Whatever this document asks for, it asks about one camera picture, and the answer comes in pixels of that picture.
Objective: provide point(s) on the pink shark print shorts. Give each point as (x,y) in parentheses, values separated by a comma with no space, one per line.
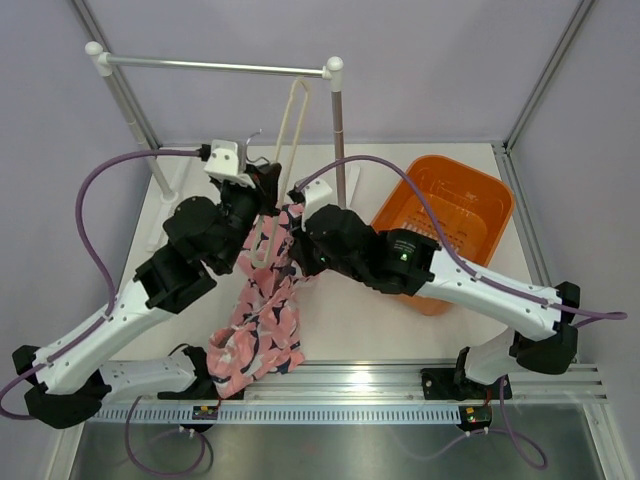
(263,335)

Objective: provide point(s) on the aluminium mounting rail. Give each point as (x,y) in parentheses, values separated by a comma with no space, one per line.
(324,382)

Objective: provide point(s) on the white slotted cable duct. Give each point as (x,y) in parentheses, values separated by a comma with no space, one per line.
(239,413)

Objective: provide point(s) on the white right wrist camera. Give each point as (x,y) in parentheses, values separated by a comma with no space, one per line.
(316,195)

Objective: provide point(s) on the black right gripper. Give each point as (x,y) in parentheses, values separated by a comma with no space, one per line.
(300,251)

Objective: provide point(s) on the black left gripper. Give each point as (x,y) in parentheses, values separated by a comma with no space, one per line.
(265,193)

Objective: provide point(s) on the orange plastic basket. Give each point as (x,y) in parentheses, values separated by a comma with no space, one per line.
(472,207)

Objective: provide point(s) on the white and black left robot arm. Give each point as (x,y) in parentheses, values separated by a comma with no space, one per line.
(76,376)

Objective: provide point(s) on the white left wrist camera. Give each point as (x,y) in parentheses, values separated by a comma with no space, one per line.
(227,162)

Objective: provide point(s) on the wooden clothes hanger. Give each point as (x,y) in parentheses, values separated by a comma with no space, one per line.
(285,165)

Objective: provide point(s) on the metal clothes rack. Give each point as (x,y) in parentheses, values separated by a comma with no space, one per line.
(106,63)

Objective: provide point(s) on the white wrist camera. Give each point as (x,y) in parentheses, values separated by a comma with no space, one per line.
(227,162)
(316,195)

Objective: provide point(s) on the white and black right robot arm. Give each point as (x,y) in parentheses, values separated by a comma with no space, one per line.
(539,335)

